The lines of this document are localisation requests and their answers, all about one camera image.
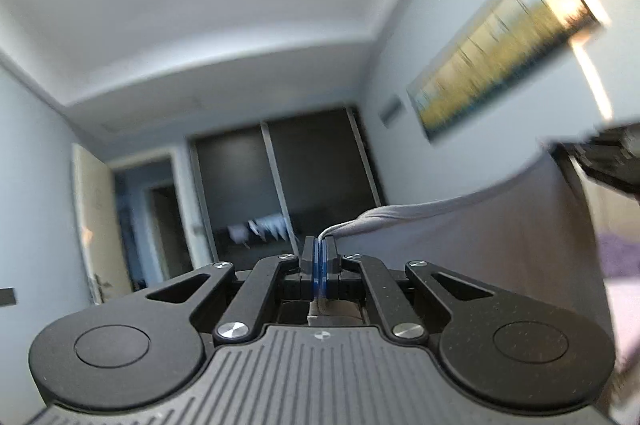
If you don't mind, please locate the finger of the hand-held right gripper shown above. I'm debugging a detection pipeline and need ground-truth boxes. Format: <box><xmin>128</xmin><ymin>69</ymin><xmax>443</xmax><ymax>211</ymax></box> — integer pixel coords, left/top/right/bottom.
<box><xmin>549</xmin><ymin>120</ymin><xmax>640</xmax><ymax>198</ymax></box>

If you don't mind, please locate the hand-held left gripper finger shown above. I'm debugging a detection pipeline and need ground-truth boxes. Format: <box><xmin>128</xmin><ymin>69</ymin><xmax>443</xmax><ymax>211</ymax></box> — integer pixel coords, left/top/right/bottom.
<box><xmin>320</xmin><ymin>238</ymin><xmax>497</xmax><ymax>342</ymax></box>
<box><xmin>145</xmin><ymin>238</ymin><xmax>319</xmax><ymax>347</ymax></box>

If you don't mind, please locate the wall air vent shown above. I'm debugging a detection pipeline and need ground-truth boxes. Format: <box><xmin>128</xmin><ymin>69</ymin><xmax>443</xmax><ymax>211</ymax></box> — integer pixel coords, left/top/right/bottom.
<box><xmin>378</xmin><ymin>97</ymin><xmax>404</xmax><ymax>126</ymax></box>

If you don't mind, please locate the metal door handle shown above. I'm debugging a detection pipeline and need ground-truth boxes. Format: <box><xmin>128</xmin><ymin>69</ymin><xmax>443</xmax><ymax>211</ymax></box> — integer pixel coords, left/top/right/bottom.
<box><xmin>92</xmin><ymin>274</ymin><xmax>114</xmax><ymax>304</ymax></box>

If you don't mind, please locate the dark sliding door wardrobe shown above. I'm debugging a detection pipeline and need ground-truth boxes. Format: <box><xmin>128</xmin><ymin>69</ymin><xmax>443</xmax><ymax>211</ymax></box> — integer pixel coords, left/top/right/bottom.
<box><xmin>187</xmin><ymin>105</ymin><xmax>387</xmax><ymax>267</ymax></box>

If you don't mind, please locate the taupe shirt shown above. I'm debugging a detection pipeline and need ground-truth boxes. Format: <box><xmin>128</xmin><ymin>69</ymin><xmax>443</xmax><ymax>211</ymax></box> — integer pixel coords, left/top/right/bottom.
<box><xmin>307</xmin><ymin>144</ymin><xmax>623</xmax><ymax>411</ymax></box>

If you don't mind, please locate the framed landscape wall picture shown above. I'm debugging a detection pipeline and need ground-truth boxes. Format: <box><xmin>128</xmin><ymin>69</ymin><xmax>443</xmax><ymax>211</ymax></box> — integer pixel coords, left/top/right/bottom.
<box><xmin>406</xmin><ymin>0</ymin><xmax>601</xmax><ymax>146</ymax></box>

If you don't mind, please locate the cream room door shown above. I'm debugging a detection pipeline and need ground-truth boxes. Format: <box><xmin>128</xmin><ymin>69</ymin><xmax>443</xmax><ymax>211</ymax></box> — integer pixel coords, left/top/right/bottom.
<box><xmin>71</xmin><ymin>143</ymin><xmax>135</xmax><ymax>307</ymax></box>

